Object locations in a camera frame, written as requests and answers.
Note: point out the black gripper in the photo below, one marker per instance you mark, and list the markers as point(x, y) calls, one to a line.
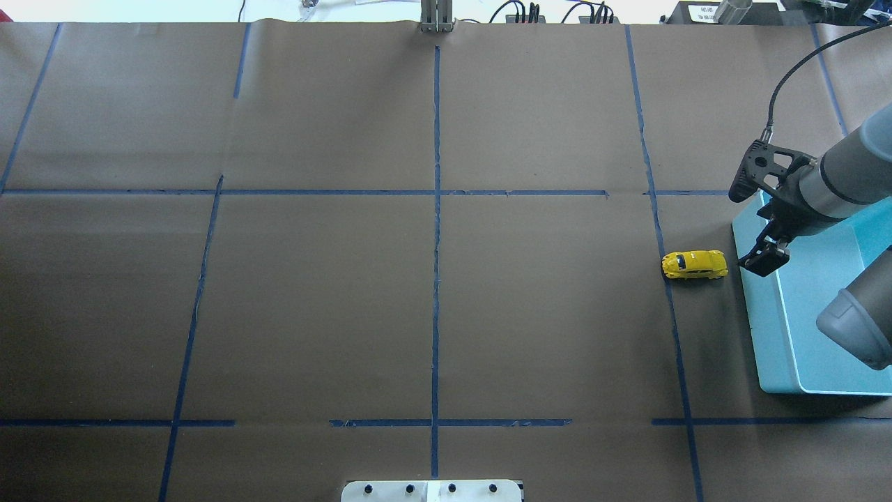
point(786, 214)

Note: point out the yellow beetle toy car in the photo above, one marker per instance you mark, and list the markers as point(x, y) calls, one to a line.
point(695, 264)

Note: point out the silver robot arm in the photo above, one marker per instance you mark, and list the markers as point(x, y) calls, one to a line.
point(808, 195)

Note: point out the teal plastic storage bin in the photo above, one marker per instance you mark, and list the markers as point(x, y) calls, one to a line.
point(791, 353)

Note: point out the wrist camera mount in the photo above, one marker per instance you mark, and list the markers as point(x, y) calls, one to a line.
point(766, 167)

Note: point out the white camera pole base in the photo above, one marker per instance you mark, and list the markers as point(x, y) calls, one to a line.
point(434, 490)

